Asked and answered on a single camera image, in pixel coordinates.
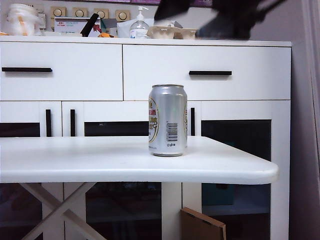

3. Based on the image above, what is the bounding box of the beige pulp cup tray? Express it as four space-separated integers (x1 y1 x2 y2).
146 24 201 40

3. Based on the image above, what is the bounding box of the white wall socket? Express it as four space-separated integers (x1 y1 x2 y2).
37 13 47 30

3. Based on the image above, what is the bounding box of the white table leg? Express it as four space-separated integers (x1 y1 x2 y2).
19 182 108 240
21 181 97 240

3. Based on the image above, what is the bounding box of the brown cardboard sheet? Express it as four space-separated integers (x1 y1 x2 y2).
180 207 227 240

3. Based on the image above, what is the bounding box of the wide white drawer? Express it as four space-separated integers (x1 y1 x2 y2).
0 41 124 102
122 44 292 101

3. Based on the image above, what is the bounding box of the purple wall poster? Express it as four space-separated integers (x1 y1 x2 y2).
94 0 216 7

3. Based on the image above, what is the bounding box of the beige dimmer wall switch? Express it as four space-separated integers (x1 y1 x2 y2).
50 6 68 20
72 7 89 19
115 9 131 22
93 7 110 20

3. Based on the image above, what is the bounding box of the white box red print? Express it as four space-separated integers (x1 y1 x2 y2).
54 17 102 38

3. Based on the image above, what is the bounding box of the white plastic bag bundle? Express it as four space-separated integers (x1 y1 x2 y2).
5 3 47 37

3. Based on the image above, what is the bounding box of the black door handle bar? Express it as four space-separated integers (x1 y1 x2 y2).
70 109 76 137
190 107 196 137
45 109 52 138

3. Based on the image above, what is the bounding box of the silver beer can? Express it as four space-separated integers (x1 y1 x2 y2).
148 84 188 158

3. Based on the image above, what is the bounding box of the grey card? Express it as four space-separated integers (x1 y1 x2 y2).
101 18 118 30

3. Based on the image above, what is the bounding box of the black flat bar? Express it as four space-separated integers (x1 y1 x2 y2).
80 13 100 38

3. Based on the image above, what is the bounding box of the white glass cabinet door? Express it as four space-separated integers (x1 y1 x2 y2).
62 101 182 240
181 100 292 240
0 101 63 240

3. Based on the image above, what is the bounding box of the white sideboard cabinet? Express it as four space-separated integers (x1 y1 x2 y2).
0 36 292 240

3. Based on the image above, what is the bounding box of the clear pump sanitizer bottle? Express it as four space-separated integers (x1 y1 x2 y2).
129 6 150 40

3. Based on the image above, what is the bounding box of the white wipes pack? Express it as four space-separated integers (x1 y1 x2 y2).
116 19 137 39

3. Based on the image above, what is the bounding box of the black drawer handle bar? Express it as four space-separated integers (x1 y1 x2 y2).
188 70 233 77
1 67 53 74

